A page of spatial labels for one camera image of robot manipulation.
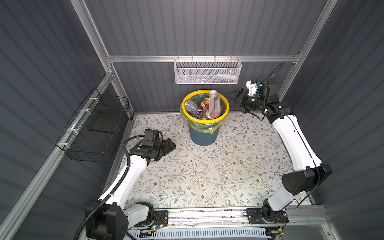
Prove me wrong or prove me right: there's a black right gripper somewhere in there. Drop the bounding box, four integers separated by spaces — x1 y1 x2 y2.
225 88 265 113

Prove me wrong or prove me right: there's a brown coffee bottle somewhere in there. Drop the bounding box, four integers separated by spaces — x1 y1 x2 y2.
198 96 210 112

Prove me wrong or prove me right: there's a blue label clear bottle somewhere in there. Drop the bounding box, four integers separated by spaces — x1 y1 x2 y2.
184 100 198 114

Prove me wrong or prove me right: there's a red label clear bottle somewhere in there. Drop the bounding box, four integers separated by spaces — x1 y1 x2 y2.
199 109 209 121

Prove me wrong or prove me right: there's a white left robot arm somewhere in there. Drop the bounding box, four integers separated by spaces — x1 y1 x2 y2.
78 138 176 240

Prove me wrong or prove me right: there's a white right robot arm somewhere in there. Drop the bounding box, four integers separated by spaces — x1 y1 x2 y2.
228 88 333 222

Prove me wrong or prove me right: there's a teal ribbed waste bin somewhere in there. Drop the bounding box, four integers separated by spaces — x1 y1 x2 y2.
187 103 221 146

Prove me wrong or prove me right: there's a yellow bin liner bag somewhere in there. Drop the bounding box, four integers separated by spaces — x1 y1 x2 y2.
180 90 230 134

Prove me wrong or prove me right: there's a white spray bottle in basket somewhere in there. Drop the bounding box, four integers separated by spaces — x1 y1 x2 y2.
216 74 238 82

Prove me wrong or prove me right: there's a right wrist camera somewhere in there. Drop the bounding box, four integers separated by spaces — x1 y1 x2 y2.
246 80 270 97

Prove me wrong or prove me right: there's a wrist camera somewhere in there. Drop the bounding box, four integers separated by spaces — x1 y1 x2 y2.
246 80 270 97
142 129 164 147

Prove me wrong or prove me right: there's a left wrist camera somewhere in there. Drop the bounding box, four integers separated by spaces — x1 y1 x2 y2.
142 129 164 147

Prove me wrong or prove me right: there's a white wire wall basket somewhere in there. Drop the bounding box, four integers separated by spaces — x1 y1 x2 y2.
173 58 242 85

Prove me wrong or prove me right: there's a black wire wall basket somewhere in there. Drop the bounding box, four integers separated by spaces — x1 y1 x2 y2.
56 89 131 163

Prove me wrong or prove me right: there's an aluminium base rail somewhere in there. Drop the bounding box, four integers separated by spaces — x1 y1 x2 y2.
89 206 326 240

